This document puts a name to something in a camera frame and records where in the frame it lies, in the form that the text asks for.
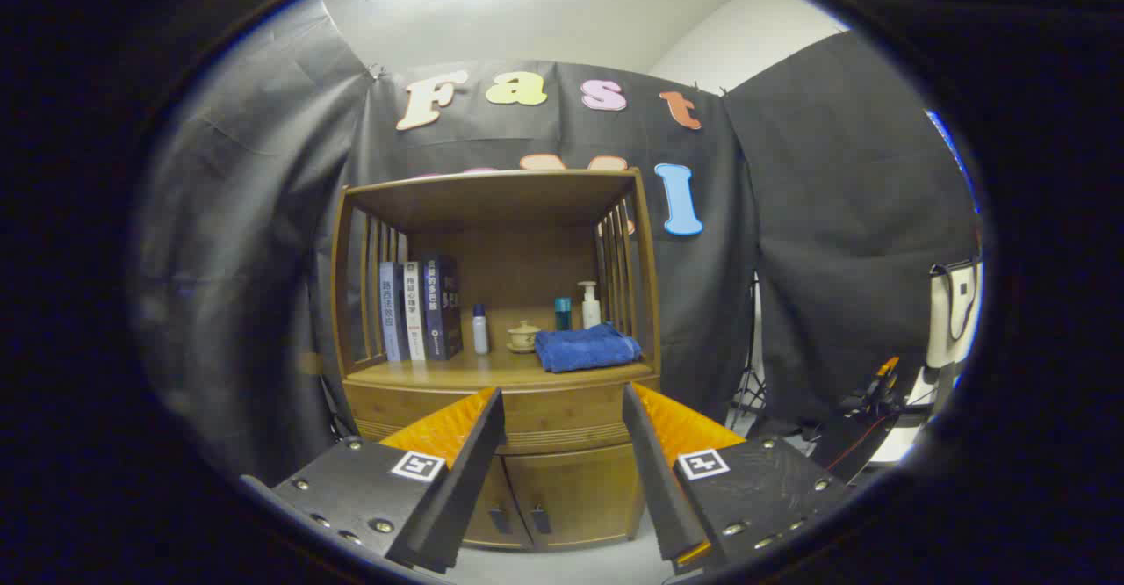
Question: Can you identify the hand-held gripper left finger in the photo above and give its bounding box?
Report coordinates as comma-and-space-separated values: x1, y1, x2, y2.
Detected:
241, 386, 508, 574

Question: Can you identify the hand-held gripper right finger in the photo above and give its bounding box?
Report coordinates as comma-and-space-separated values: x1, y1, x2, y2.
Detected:
622, 382, 854, 575

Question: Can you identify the wooden drawer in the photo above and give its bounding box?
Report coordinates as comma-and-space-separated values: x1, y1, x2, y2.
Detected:
344, 380, 659, 454

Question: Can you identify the wooden cabinet door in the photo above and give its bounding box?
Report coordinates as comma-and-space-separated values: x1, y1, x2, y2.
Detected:
464, 455, 534, 551
505, 444, 646, 551

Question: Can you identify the wooden countertop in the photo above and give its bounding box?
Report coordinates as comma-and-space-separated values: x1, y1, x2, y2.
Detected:
347, 348, 658, 390

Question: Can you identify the wooden cabinet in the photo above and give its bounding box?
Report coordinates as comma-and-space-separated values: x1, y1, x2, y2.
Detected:
329, 168, 664, 553

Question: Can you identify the black tripod stand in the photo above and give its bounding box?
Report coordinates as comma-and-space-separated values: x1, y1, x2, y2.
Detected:
729, 273, 767, 432

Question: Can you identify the folded blue towel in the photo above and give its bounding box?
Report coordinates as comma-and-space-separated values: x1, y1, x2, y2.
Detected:
534, 322, 644, 373

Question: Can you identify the dark blue book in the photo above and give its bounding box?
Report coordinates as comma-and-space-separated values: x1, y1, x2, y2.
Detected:
421, 256, 464, 361

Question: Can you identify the white book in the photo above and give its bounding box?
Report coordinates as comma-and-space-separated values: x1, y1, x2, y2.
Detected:
402, 260, 429, 362

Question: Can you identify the light purple book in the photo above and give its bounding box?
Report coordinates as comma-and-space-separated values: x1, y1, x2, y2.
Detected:
379, 262, 407, 363

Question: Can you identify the black and orange device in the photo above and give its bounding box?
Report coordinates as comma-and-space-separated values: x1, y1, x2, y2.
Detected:
839, 355, 932, 428

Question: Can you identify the white tote bag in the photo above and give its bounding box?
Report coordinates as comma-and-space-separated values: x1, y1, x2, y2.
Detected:
926, 258, 983, 371

